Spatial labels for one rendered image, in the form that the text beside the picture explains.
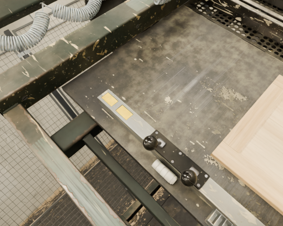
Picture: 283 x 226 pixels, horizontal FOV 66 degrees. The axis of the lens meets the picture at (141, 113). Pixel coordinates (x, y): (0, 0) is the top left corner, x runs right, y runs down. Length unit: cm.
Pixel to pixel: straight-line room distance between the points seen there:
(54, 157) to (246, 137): 58
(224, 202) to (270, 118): 34
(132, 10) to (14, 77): 50
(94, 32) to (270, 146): 70
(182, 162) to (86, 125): 35
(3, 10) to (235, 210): 116
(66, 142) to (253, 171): 58
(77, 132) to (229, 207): 51
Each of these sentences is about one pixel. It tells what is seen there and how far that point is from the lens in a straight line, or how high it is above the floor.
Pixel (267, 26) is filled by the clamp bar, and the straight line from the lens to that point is 112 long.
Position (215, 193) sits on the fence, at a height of 129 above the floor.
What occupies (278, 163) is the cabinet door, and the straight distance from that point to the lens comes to 78.
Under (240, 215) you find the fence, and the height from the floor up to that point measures 123.
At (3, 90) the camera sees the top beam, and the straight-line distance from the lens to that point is 78.
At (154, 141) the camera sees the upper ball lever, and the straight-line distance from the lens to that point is 53.
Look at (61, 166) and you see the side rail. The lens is 65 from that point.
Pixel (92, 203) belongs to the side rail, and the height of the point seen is 146.
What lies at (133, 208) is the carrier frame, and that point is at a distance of 167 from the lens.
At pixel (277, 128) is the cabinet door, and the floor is 125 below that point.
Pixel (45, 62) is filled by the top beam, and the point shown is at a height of 182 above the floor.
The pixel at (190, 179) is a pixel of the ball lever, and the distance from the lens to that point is 51.
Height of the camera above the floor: 173
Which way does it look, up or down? 17 degrees down
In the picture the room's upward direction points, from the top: 34 degrees counter-clockwise
